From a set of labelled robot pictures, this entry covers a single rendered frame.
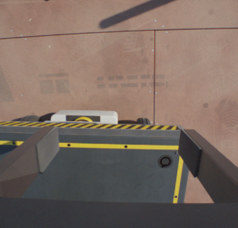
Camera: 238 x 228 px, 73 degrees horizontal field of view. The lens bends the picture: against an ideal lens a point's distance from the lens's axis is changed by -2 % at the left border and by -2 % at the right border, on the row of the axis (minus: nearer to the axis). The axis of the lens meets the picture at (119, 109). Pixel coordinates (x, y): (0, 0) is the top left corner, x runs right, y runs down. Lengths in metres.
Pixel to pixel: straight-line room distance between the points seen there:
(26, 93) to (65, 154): 0.44
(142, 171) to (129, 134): 0.12
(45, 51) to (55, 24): 0.12
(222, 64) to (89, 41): 0.59
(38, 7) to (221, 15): 0.76
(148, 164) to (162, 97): 0.37
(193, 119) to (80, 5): 0.70
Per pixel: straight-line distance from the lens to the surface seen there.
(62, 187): 0.58
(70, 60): 0.77
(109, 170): 0.51
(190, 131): 0.17
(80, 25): 0.78
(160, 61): 0.76
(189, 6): 0.83
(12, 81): 0.90
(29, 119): 0.75
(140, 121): 0.67
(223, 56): 0.87
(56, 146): 0.17
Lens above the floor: 0.74
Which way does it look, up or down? 76 degrees down
